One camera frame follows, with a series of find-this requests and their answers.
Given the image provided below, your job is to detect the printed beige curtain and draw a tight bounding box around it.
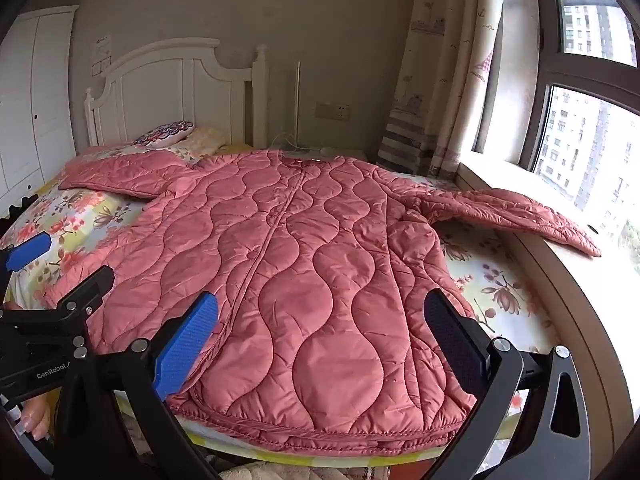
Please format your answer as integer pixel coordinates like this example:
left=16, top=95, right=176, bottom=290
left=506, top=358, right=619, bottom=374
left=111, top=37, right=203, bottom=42
left=376, top=0, right=509, bottom=179

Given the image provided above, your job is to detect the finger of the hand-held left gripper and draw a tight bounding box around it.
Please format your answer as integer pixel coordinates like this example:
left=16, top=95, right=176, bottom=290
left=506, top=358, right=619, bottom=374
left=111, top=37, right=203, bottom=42
left=0, top=232, right=54, bottom=282
left=51, top=265, right=116, bottom=324

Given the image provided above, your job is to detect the wall socket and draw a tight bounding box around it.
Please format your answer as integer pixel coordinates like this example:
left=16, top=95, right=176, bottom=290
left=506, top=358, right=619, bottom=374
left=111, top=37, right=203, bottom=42
left=315, top=102, right=351, bottom=121

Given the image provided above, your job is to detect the beige window sill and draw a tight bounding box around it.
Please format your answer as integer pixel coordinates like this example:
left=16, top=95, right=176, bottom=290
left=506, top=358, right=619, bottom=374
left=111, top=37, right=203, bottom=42
left=456, top=159, right=640, bottom=463

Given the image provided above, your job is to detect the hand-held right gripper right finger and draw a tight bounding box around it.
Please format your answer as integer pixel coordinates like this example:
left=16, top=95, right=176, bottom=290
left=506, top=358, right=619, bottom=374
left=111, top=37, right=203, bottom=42
left=423, top=288, right=602, bottom=480

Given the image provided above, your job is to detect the floral bed sheet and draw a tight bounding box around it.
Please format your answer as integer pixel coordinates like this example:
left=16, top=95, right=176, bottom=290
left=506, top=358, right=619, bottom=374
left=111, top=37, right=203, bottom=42
left=0, top=141, right=568, bottom=471

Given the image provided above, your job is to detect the patterned round pillow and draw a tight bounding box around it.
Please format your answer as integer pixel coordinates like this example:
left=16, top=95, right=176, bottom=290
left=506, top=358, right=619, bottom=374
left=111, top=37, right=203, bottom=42
left=132, top=120, right=196, bottom=149

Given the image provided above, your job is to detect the dark-framed window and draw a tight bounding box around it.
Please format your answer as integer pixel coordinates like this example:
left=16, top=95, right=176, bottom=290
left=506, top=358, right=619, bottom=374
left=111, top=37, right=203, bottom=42
left=470, top=0, right=640, bottom=283

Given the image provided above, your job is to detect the white wardrobe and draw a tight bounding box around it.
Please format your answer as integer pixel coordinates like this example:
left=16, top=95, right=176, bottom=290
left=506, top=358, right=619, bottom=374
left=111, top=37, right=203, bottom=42
left=0, top=5, right=80, bottom=202

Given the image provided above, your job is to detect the pink quilted jacket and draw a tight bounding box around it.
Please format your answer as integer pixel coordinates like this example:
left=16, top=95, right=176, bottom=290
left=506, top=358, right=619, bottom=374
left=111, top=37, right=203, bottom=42
left=44, top=149, right=602, bottom=458

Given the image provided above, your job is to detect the white cable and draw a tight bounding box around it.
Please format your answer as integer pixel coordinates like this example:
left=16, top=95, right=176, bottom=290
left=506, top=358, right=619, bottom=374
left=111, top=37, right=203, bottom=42
left=271, top=132, right=302, bottom=154

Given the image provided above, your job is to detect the white wooden headboard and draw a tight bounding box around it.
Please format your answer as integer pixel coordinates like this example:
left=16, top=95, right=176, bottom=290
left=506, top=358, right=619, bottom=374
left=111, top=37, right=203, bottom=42
left=84, top=38, right=271, bottom=152

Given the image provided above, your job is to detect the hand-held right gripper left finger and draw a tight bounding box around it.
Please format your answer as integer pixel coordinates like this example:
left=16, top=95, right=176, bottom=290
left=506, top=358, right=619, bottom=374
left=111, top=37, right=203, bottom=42
left=52, top=290, right=221, bottom=480

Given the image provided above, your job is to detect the person's left hand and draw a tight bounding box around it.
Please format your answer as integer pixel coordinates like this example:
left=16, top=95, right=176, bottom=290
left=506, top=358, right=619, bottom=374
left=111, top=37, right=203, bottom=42
left=15, top=394, right=54, bottom=442

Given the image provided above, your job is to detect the thin white lamp pole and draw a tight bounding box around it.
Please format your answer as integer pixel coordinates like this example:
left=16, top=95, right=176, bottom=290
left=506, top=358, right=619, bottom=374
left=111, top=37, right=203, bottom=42
left=294, top=61, right=302, bottom=151

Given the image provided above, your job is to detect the cream pillow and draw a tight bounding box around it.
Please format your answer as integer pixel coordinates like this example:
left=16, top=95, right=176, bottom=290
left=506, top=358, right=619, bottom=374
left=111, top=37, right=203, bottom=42
left=187, top=127, right=227, bottom=155

